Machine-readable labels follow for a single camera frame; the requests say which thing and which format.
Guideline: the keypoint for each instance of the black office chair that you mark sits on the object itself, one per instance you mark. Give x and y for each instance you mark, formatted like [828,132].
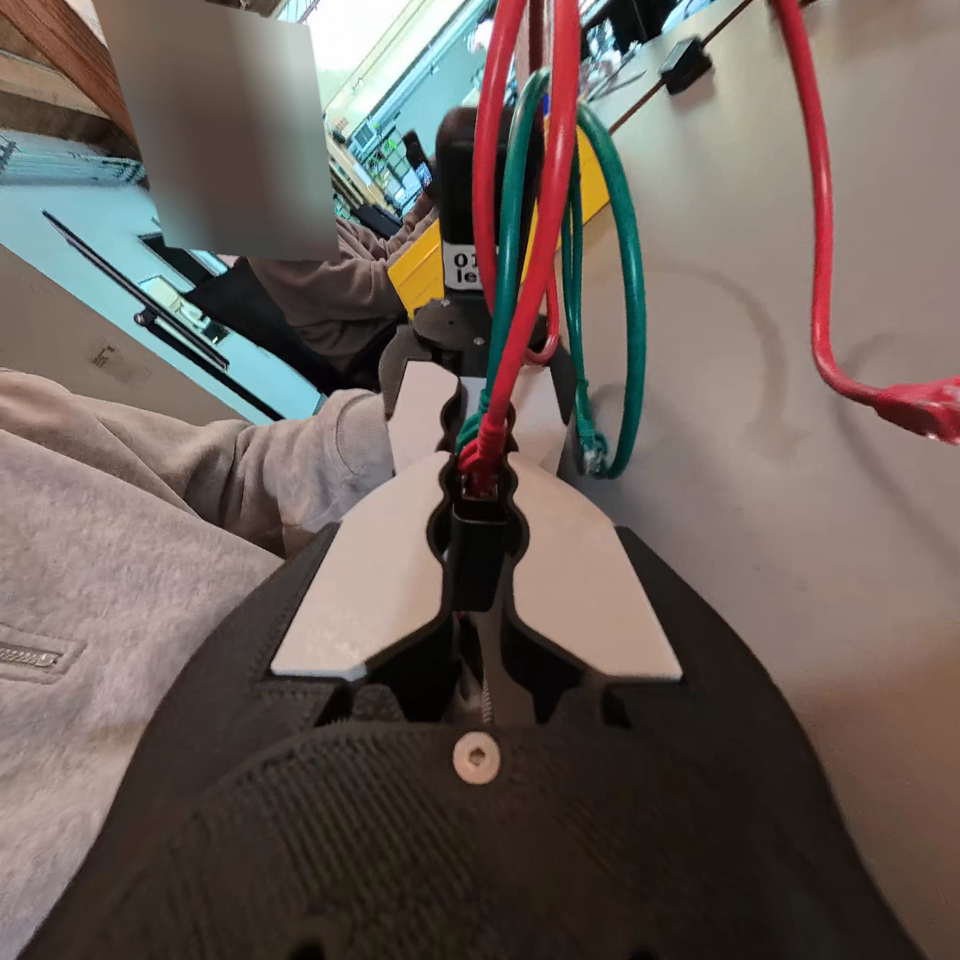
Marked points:
[240,300]

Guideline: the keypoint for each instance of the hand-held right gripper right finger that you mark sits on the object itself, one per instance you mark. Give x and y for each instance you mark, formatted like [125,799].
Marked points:
[592,592]

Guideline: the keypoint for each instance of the small black charger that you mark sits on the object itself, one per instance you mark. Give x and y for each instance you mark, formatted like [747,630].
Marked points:
[684,66]

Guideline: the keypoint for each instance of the yellow plastic bin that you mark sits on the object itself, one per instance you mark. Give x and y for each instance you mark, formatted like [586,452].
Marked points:
[416,274]

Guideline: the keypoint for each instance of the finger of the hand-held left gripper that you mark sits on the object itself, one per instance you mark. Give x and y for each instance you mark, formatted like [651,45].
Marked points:
[420,412]
[541,427]

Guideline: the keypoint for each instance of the person's left forearm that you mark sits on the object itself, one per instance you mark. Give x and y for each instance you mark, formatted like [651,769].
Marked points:
[300,465]

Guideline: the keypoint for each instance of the black network adapter box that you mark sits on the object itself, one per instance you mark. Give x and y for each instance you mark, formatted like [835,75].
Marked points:
[480,555]

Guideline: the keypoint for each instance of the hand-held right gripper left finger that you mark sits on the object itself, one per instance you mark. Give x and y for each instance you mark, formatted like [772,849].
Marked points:
[367,592]

